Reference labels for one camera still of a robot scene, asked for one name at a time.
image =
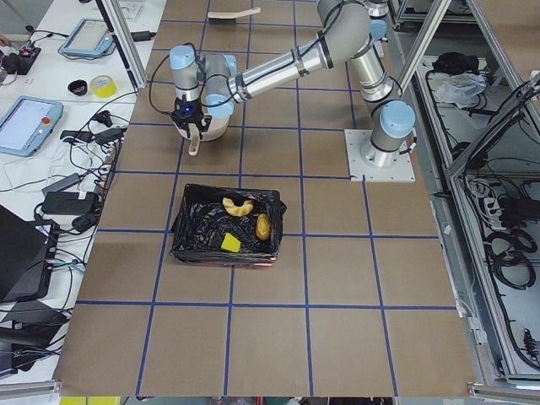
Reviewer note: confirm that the black bowl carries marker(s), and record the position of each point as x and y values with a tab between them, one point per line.
78	87

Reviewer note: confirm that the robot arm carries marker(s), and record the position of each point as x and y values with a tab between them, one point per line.
208	88

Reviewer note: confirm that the teach pendant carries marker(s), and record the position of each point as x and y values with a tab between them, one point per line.
27	124
90	39

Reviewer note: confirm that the yellow green sponge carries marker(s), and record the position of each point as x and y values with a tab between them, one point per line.
230	243

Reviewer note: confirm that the aluminium frame post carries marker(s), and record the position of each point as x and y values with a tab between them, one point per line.
111	13

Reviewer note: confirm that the yellow tape roll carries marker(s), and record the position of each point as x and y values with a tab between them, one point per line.
103	86

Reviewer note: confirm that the black power adapter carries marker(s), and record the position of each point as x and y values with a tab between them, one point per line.
140	36

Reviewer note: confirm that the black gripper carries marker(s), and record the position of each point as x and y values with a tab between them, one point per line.
197	113

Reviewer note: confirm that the toy croissant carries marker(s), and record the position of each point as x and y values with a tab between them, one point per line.
237	211

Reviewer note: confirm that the beige hand brush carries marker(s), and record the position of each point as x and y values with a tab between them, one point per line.
231	17

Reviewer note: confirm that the pink bin with black bag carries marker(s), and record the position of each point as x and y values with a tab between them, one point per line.
202	221

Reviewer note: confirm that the yellow toy potato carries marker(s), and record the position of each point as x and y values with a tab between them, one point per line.
263	227

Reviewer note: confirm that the teach pendant near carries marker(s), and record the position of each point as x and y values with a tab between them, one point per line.
27	124

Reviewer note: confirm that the teach pendant far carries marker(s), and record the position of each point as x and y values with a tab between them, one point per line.
90	39

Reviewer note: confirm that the beige plastic dustpan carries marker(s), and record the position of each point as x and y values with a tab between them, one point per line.
204	135

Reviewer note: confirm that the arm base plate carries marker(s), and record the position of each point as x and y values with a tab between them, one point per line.
366	163

